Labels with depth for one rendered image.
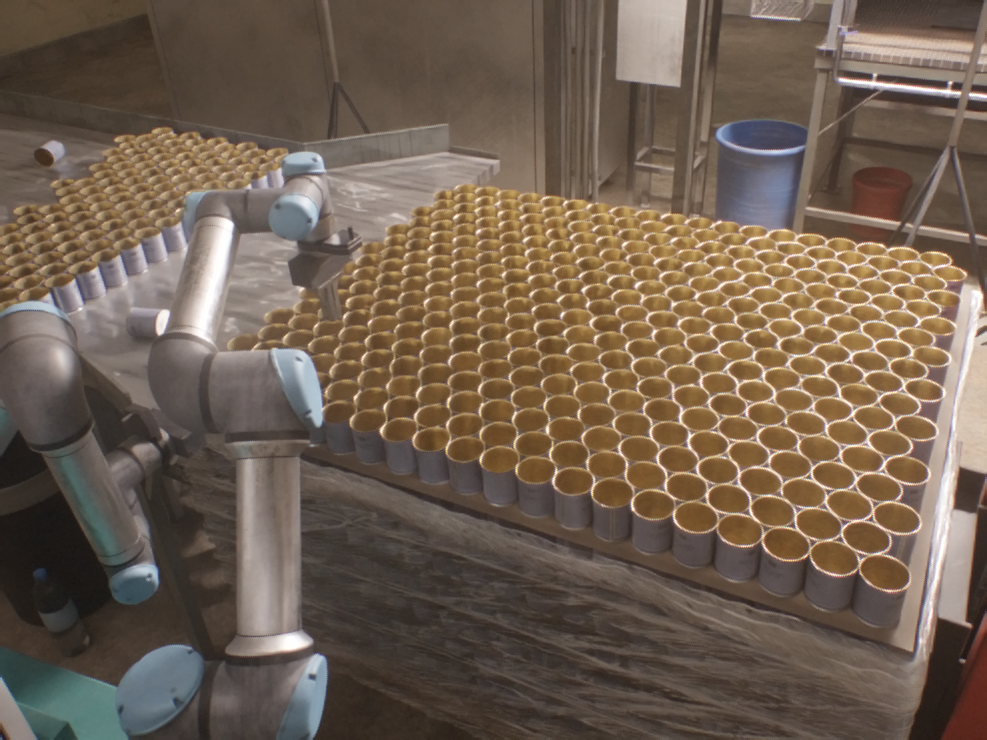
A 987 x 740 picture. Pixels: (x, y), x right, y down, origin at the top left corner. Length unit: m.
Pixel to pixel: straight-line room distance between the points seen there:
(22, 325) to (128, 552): 0.40
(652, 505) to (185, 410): 0.73
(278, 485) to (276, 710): 0.29
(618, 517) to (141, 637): 1.91
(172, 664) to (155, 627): 1.72
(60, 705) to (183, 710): 0.40
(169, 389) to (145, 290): 1.17
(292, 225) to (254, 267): 0.94
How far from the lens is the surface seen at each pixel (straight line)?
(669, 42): 4.27
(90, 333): 2.31
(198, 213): 1.56
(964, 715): 1.79
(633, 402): 1.66
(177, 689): 1.28
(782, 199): 4.52
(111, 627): 3.08
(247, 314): 2.22
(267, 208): 1.53
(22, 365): 1.43
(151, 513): 2.38
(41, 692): 1.67
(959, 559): 1.92
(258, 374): 1.23
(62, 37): 9.77
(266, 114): 5.30
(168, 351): 1.32
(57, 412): 1.42
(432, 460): 1.55
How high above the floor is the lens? 2.17
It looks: 34 degrees down
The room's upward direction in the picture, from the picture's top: 2 degrees counter-clockwise
